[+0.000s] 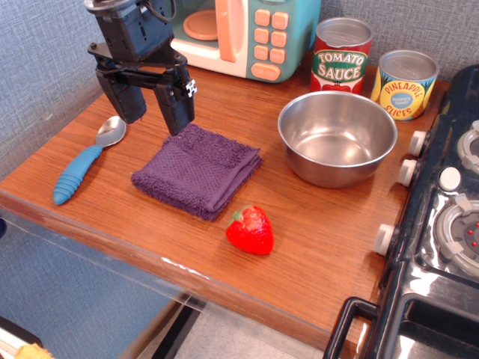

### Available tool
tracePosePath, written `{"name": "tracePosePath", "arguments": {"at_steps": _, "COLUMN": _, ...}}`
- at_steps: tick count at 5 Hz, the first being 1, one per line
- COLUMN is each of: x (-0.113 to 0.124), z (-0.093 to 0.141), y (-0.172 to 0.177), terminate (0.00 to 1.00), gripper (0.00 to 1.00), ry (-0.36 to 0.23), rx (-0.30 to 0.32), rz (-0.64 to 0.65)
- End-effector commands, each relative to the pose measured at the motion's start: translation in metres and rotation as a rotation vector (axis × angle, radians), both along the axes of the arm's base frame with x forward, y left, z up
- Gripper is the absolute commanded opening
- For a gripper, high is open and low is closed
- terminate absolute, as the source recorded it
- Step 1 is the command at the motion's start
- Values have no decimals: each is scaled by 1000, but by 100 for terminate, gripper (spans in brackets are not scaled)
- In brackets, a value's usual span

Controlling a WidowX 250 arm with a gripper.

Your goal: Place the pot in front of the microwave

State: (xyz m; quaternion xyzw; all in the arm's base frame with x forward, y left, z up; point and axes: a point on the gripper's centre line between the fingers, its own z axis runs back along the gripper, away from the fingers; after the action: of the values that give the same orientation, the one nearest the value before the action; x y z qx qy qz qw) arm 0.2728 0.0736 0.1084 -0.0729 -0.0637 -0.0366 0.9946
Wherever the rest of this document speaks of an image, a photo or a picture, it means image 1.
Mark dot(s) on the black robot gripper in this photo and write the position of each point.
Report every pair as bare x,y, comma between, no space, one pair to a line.
139,33

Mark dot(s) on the stainless steel bowl pot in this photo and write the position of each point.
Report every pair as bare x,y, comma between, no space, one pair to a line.
335,139

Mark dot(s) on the teal toy microwave oven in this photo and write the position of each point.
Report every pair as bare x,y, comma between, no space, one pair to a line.
259,40

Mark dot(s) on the purple folded towel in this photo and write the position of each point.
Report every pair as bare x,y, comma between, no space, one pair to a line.
198,171

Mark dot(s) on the red toy strawberry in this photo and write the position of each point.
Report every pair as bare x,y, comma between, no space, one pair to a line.
250,230

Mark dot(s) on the tomato sauce can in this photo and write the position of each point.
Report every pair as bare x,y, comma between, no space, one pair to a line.
341,51

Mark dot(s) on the pineapple slices can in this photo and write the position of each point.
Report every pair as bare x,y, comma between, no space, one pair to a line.
404,82

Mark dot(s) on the white stove knob middle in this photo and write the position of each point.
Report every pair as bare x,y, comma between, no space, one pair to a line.
406,172

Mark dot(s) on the white stove knob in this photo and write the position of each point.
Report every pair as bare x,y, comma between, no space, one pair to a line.
383,238
406,172
416,143

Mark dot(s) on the white stove knob upper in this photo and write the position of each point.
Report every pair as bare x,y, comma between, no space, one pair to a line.
416,143

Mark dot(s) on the white stove knob lower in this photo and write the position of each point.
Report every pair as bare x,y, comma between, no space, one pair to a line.
383,238

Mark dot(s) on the black toy stove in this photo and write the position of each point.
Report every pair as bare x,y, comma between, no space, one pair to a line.
428,291

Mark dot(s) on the blue handled metal spoon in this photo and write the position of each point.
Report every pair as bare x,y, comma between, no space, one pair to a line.
110,133

